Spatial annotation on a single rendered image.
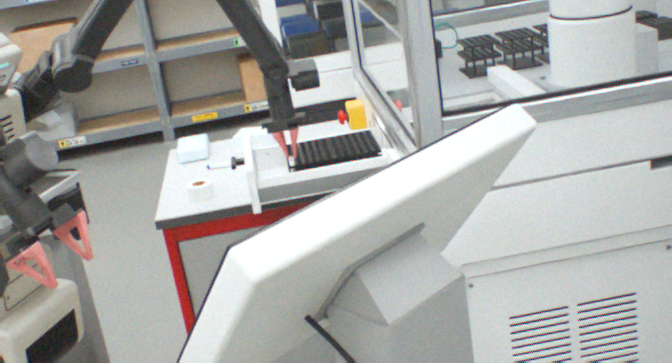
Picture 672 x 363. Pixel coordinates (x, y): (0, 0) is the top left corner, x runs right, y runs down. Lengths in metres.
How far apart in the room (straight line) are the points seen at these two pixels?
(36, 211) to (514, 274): 0.88
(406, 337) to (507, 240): 0.63
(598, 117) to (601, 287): 0.35
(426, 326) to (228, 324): 0.28
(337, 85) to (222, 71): 3.38
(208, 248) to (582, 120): 1.10
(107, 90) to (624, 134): 4.95
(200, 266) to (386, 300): 1.31
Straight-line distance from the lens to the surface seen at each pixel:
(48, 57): 1.89
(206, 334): 0.99
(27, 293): 1.89
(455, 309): 1.14
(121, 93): 6.27
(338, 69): 2.89
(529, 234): 1.68
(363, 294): 1.07
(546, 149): 1.63
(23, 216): 1.44
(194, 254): 2.32
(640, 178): 1.72
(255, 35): 1.86
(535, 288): 1.75
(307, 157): 2.07
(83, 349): 2.67
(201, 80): 6.24
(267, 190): 2.00
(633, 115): 1.68
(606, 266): 1.78
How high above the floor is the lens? 1.54
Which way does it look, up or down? 19 degrees down
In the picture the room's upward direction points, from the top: 9 degrees counter-clockwise
